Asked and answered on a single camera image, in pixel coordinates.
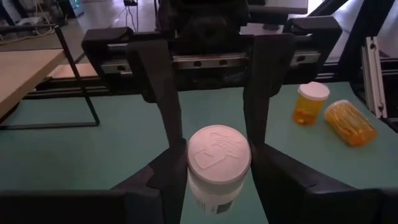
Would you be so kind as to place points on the green table mat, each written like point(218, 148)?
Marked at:
point(93, 155)

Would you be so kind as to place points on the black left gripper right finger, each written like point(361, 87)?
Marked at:
point(311, 205)

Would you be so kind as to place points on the black computer case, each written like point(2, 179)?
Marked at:
point(76, 7)

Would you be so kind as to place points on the white bottle embossed round cap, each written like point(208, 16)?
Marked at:
point(217, 155)

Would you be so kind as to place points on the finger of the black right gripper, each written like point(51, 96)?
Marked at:
point(264, 77)
point(161, 87)

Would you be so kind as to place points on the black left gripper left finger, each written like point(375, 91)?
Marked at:
point(161, 193)

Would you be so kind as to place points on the orange translucent medicine bottle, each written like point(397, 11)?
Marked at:
point(351, 124)

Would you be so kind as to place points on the orange bottle with white cap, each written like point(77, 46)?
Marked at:
point(308, 109)

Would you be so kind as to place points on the wooden shelf black metal legs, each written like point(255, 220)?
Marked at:
point(25, 71)

